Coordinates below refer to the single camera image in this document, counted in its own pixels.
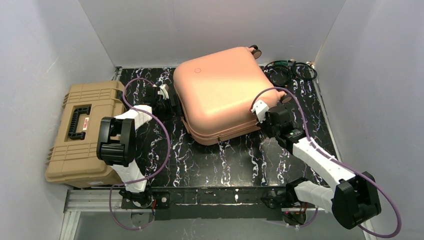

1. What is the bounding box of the black coiled cable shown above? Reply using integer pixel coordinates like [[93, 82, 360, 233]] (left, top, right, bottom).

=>
[[291, 60, 318, 81]]

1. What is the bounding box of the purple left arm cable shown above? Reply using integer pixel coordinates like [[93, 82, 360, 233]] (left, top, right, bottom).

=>
[[108, 78, 172, 231]]

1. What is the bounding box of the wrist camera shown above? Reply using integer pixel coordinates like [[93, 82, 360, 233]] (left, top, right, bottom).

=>
[[250, 99, 276, 123], [157, 84, 169, 100]]

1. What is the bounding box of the tan plastic tool case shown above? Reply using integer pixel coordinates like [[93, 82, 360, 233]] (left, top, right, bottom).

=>
[[45, 80, 126, 188]]

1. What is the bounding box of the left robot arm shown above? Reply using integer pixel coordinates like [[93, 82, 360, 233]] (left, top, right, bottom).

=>
[[96, 84, 181, 194]]

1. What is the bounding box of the black cable bundle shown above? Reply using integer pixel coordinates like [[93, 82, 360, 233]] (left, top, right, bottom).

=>
[[262, 60, 296, 88]]

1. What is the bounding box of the aluminium frame rail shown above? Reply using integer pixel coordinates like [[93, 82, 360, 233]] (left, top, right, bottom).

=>
[[59, 187, 371, 240]]

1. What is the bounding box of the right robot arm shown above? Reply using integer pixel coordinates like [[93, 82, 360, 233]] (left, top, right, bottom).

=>
[[253, 105, 382, 229]]

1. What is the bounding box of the pink suitcase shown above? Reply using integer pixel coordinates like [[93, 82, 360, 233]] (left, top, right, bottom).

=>
[[173, 45, 286, 146]]

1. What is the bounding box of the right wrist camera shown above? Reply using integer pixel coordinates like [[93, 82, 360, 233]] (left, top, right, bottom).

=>
[[250, 99, 276, 123]]

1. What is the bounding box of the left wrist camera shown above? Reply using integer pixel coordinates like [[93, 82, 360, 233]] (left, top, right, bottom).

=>
[[157, 84, 169, 100]]

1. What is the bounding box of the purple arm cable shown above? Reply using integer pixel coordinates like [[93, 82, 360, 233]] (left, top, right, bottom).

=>
[[108, 78, 172, 231], [249, 86, 402, 239]]

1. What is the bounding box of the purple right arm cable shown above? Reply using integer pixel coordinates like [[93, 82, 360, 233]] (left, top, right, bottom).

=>
[[249, 86, 402, 239]]

